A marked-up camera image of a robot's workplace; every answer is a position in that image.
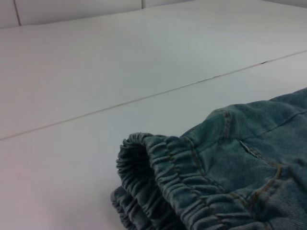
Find blue denim shorts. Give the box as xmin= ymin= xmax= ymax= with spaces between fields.
xmin=109 ymin=87 xmax=307 ymax=230

